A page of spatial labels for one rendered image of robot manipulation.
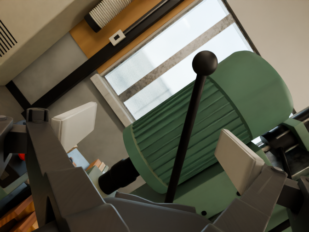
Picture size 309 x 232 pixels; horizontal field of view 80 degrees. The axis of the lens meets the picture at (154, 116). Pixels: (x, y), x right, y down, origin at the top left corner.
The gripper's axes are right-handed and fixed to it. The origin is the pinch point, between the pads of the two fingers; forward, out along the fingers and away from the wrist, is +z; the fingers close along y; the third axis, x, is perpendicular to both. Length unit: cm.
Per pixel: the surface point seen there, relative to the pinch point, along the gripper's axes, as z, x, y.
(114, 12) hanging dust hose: 151, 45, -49
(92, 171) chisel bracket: 23.8, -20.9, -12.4
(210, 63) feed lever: 7.8, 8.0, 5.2
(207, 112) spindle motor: 16.0, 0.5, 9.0
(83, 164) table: 48, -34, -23
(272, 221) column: 12.5, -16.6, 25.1
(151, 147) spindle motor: 16.1, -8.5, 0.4
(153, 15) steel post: 156, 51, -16
